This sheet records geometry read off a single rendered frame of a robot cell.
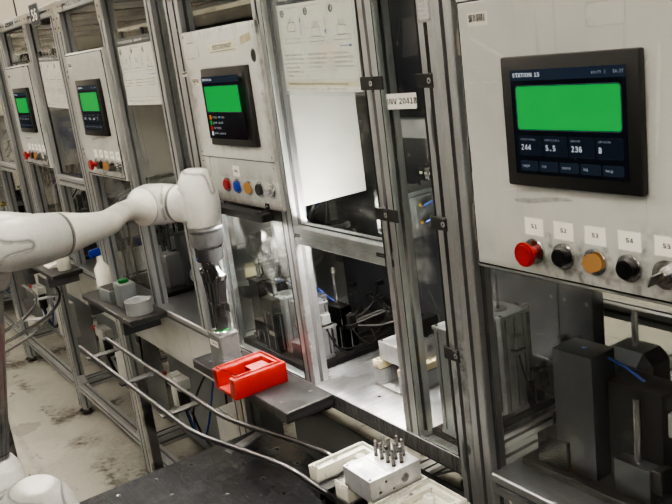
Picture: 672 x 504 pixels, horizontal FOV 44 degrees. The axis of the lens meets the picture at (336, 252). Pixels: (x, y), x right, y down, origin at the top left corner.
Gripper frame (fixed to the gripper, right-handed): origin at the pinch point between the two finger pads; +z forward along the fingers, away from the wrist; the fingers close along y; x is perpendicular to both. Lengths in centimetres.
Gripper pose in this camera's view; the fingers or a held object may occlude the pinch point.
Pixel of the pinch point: (220, 316)
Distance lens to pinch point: 229.2
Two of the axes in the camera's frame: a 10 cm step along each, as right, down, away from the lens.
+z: 1.3, 9.6, 2.5
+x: -8.2, 2.5, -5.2
